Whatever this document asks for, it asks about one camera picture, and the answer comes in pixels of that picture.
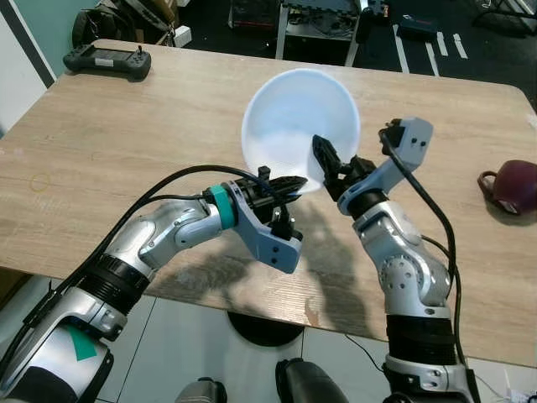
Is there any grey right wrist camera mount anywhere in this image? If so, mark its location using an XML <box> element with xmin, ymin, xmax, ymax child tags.
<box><xmin>338</xmin><ymin>118</ymin><xmax>435</xmax><ymax>215</ymax></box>

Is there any dark backpack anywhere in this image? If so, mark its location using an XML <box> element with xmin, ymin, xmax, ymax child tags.
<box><xmin>71</xmin><ymin>0</ymin><xmax>179</xmax><ymax>49</ymax></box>

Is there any robot right leg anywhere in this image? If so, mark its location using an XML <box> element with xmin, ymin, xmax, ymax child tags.
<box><xmin>276</xmin><ymin>359</ymin><xmax>350</xmax><ymax>403</ymax></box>

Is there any black round table base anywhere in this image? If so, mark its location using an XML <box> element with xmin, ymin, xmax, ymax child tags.
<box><xmin>227</xmin><ymin>311</ymin><xmax>305</xmax><ymax>348</ymax></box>

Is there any flat black case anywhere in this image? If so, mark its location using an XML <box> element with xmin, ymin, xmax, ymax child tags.
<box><xmin>396</xmin><ymin>15</ymin><xmax>438</xmax><ymax>39</ymax></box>

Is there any small white box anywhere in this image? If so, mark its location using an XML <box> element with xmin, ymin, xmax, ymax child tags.
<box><xmin>172</xmin><ymin>25</ymin><xmax>193</xmax><ymax>48</ymax></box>

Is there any white plastic bowl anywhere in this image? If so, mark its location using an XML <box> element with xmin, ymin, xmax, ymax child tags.
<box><xmin>242</xmin><ymin>69</ymin><xmax>362</xmax><ymax>195</ymax></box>

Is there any black handheld controller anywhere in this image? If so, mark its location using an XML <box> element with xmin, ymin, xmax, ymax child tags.
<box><xmin>63</xmin><ymin>44</ymin><xmax>153</xmax><ymax>82</ymax></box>

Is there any robot left leg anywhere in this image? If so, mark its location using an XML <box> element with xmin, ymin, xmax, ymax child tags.
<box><xmin>175</xmin><ymin>378</ymin><xmax>228</xmax><ymax>403</ymax></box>

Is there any dark purple mug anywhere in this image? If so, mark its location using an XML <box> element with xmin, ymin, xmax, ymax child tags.
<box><xmin>477</xmin><ymin>160</ymin><xmax>537</xmax><ymax>216</ymax></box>

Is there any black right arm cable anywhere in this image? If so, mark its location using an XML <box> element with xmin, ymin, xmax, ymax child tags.
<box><xmin>382</xmin><ymin>126</ymin><xmax>471</xmax><ymax>395</ymax></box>

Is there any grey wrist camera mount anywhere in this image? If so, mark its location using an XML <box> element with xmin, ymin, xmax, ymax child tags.
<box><xmin>338</xmin><ymin>118</ymin><xmax>435</xmax><ymax>215</ymax></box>
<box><xmin>225</xmin><ymin>181</ymin><xmax>304</xmax><ymax>275</ymax></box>

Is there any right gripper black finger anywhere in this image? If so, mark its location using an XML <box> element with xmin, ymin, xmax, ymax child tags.
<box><xmin>312</xmin><ymin>134</ymin><xmax>344</xmax><ymax>183</ymax></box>

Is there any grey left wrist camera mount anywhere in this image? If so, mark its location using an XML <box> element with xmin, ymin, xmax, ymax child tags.
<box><xmin>225</xmin><ymin>181</ymin><xmax>304</xmax><ymax>275</ymax></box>

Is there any robot leg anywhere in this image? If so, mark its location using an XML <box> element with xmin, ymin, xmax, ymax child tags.
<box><xmin>175</xmin><ymin>378</ymin><xmax>228</xmax><ymax>403</ymax></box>
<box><xmin>276</xmin><ymin>359</ymin><xmax>350</xmax><ymax>403</ymax></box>

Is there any black equipment rack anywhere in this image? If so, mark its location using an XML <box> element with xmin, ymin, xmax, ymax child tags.
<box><xmin>277</xmin><ymin>0</ymin><xmax>392</xmax><ymax>68</ymax></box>

